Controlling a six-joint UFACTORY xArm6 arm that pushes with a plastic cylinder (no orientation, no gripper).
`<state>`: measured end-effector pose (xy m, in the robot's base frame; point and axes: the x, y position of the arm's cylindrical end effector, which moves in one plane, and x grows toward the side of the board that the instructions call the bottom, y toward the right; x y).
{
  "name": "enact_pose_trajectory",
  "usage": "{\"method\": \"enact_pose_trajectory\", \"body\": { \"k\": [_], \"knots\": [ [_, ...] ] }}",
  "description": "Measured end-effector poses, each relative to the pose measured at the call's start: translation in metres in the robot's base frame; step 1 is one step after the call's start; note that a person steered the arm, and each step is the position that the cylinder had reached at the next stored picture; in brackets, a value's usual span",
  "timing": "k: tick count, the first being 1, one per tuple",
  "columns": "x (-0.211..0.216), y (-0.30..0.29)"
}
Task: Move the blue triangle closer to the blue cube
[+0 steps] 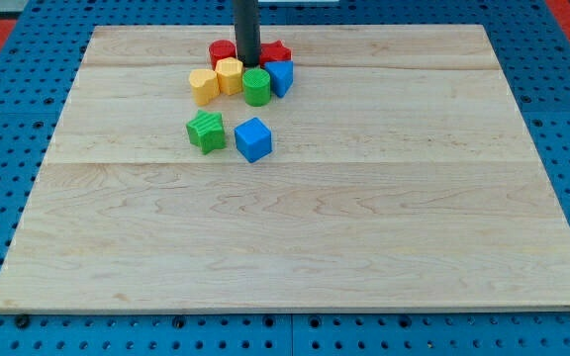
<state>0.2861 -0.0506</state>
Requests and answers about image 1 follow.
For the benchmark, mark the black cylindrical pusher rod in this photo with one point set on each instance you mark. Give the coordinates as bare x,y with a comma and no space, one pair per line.
247,31

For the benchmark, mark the green star block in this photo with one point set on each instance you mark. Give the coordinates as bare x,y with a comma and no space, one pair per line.
206,130

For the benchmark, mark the yellow heart block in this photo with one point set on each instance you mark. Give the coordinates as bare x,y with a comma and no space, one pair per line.
204,85

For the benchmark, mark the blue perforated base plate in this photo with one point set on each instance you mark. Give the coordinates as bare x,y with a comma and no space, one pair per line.
37,66

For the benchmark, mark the yellow pentagon block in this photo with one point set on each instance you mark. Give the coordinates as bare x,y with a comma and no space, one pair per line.
229,72

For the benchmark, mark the light wooden board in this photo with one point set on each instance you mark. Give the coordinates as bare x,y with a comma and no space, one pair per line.
402,179

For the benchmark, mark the green cylinder block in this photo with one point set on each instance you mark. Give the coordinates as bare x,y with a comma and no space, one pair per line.
256,84

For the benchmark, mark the blue cube block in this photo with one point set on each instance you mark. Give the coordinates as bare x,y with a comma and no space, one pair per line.
253,139

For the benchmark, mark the red cylinder block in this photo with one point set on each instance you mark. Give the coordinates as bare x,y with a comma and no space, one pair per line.
221,49

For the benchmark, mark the red star block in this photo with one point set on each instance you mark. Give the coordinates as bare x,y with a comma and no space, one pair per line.
275,51

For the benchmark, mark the blue triangle block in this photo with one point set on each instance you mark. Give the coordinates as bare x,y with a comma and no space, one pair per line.
281,76

